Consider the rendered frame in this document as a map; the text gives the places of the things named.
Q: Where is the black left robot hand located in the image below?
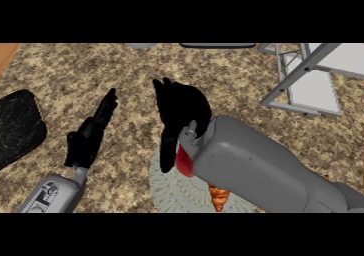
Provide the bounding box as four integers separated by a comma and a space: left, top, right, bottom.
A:
63, 87, 121, 169

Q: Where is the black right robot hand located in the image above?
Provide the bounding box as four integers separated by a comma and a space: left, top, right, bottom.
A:
152, 77, 214, 174

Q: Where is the red pear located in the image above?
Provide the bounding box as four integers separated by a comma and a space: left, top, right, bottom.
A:
174, 145, 197, 178

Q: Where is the pale grey woven placemat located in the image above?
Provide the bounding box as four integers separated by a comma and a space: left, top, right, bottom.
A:
149, 146, 261, 214

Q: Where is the grey tiered shelf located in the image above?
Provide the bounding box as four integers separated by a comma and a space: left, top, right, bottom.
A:
259, 42, 364, 118

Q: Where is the black speckled cutting board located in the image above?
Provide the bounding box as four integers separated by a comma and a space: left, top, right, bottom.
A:
0, 88, 50, 175

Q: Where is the dark rimmed grey appliance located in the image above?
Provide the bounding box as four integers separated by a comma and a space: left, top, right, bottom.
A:
178, 42, 258, 50

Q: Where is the small grey object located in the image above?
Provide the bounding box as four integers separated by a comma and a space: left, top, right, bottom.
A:
123, 42, 159, 50

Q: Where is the brown wooden strip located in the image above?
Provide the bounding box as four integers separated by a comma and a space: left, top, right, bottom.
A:
0, 42, 23, 84

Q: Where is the golden brown croissant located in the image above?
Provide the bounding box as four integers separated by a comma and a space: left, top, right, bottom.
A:
208, 183, 231, 213

